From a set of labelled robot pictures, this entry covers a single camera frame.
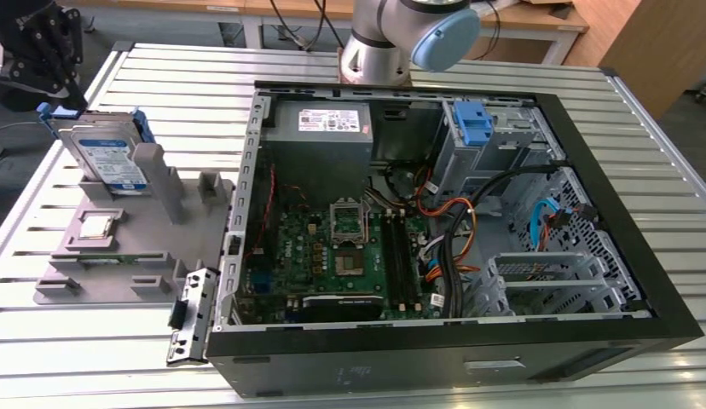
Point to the black graphics card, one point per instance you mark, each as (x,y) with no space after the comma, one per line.
(341,307)

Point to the hard disk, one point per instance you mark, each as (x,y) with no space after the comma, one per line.
(109,157)

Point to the black PC case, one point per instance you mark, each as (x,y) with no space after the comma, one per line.
(387,362)

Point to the grey expansion slot latch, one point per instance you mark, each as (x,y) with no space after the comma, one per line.
(194,324)

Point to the green RAM stick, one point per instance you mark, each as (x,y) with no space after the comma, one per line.
(125,257)

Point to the wooden desk white frame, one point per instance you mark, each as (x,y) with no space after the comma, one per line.
(547,21)
(160,4)

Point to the blue drive latch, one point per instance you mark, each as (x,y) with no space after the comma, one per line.
(472,123)

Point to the metal drive cage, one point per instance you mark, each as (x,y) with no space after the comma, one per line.
(500,157)

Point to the grey parts rack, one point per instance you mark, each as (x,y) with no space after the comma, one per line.
(148,238)

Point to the wooden cabinet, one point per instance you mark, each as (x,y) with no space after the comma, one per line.
(661,51)

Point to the grey power supply unit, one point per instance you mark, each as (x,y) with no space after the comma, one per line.
(313,162)

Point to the silver CPU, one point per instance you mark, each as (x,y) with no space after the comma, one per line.
(97,226)

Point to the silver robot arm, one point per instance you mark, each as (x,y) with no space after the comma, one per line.
(376,59)

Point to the black mesh waste bin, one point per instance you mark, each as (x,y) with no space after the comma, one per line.
(23,102)

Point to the metal disk bay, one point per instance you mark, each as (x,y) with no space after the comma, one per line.
(558,284)

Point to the green motherboard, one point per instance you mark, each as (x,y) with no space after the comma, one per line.
(296,255)

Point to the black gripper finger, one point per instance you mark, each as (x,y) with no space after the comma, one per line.
(59,47)

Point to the black RAM slot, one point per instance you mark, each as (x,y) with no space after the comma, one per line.
(408,255)
(393,255)

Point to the CPU socket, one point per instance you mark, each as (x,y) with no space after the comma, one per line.
(351,260)

